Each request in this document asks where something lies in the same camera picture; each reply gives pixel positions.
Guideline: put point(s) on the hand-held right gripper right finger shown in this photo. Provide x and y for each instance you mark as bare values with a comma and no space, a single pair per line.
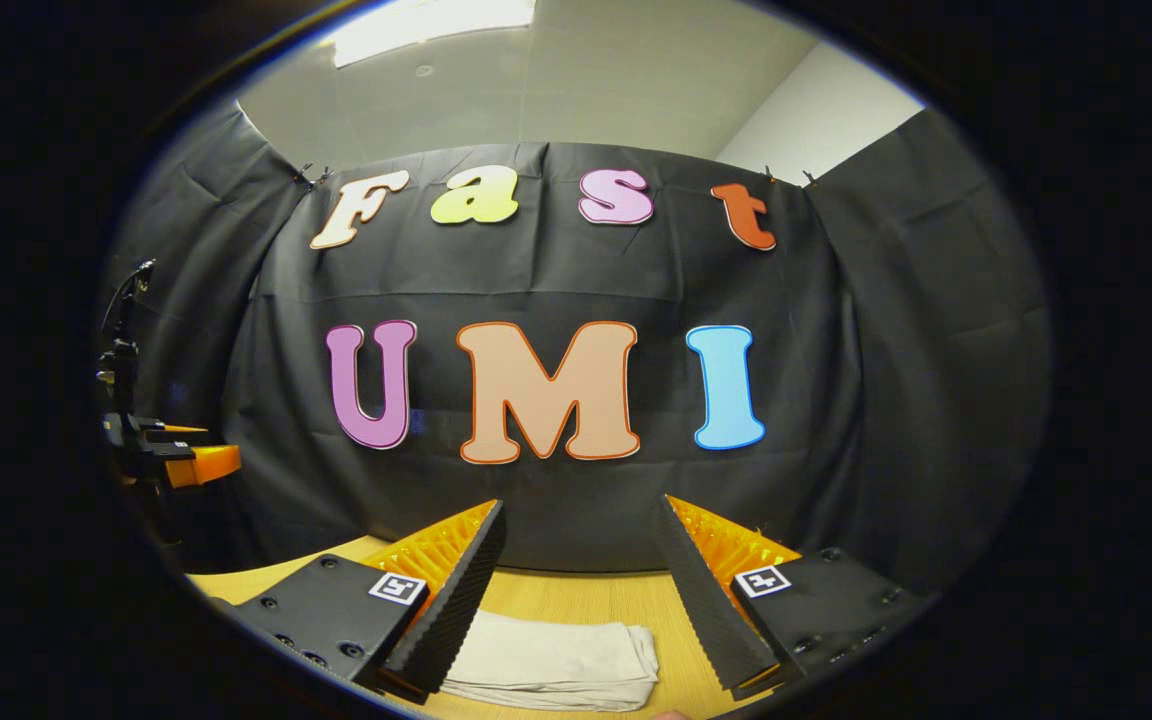
701,600

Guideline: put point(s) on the ceiling light panel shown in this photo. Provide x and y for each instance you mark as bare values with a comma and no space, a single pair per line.
426,28

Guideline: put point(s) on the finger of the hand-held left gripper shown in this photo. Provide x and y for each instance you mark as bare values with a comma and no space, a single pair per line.
181,432
204,465

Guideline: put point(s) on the white jeans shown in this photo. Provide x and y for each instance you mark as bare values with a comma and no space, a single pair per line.
556,660

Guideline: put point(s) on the black backdrop cloth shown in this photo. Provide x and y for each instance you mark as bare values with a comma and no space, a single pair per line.
886,350

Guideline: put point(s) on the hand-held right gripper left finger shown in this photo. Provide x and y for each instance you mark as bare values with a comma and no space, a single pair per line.
456,600

